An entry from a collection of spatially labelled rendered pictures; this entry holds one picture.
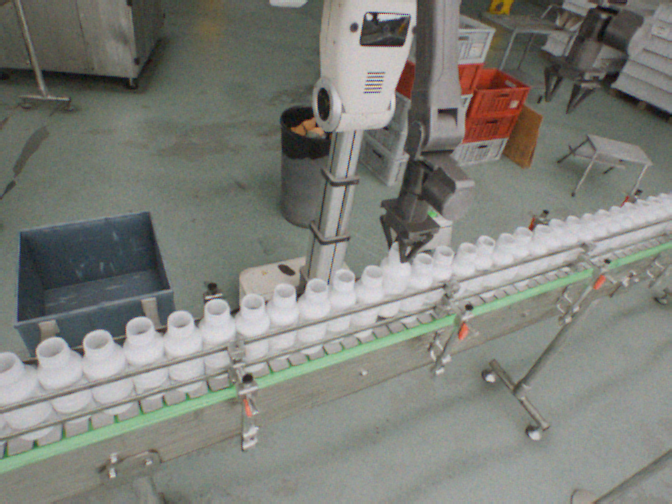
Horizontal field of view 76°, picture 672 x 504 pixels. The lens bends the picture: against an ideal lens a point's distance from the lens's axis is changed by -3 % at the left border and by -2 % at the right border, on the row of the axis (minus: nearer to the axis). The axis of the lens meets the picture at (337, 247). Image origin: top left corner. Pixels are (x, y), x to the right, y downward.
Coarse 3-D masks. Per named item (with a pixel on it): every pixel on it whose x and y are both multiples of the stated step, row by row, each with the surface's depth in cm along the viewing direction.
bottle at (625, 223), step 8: (624, 208) 117; (632, 208) 118; (624, 216) 117; (632, 216) 117; (624, 224) 118; (632, 224) 119; (616, 240) 121; (608, 248) 123; (600, 256) 125; (608, 256) 125
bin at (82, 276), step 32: (64, 224) 109; (96, 224) 113; (128, 224) 118; (32, 256) 111; (64, 256) 115; (96, 256) 119; (128, 256) 124; (160, 256) 110; (32, 288) 105; (64, 288) 121; (96, 288) 122; (128, 288) 124; (160, 288) 126; (32, 320) 87; (64, 320) 91; (96, 320) 95; (128, 320) 99; (160, 320) 103; (32, 352) 92
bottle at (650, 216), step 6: (648, 198) 123; (654, 198) 124; (654, 204) 121; (648, 210) 123; (654, 210) 122; (648, 216) 123; (654, 216) 123; (648, 222) 124; (636, 234) 127; (642, 234) 127; (630, 240) 128; (636, 240) 128; (630, 246) 130
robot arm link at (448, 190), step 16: (416, 128) 66; (416, 144) 67; (416, 160) 68; (432, 160) 67; (448, 160) 68; (432, 176) 68; (448, 176) 65; (464, 176) 65; (432, 192) 67; (448, 192) 65; (464, 192) 65; (448, 208) 66; (464, 208) 67
